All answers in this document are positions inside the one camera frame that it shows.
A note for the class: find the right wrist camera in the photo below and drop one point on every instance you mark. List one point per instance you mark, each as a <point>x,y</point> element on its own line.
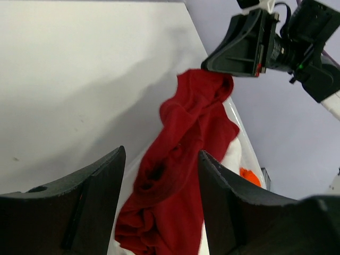
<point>249,5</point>

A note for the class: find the rolled orange t-shirt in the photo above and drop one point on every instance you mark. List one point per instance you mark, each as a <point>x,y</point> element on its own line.
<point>250,176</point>

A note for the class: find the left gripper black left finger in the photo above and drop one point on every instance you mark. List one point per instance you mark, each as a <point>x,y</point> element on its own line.
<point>72,215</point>

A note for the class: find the dark red t-shirt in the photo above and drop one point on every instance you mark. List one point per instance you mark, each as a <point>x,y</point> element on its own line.
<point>164,215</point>

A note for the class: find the white plastic basket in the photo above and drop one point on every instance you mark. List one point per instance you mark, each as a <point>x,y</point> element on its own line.
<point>248,161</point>

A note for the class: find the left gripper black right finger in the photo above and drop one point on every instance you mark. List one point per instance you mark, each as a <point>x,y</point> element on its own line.
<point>242,218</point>

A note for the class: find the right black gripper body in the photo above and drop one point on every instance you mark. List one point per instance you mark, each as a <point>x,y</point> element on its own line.
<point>275,52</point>

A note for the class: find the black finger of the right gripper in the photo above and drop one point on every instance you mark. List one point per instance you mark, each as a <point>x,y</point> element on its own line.
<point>240,51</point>

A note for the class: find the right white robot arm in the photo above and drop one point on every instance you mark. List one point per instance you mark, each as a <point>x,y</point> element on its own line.
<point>309,27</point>

